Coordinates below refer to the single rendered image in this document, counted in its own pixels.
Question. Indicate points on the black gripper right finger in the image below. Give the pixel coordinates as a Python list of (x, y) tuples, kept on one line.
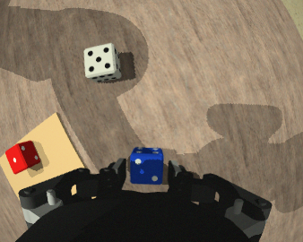
[(248, 211)]

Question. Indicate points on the red die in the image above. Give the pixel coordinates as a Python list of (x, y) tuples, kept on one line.
[(22, 156)]

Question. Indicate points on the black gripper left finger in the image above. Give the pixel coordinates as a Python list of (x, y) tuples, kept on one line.
[(45, 196)]

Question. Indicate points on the pale yellow flat mat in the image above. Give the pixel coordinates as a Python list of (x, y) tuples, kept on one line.
[(56, 152)]

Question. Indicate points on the blue die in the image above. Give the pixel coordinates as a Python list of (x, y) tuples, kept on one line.
[(146, 166)]

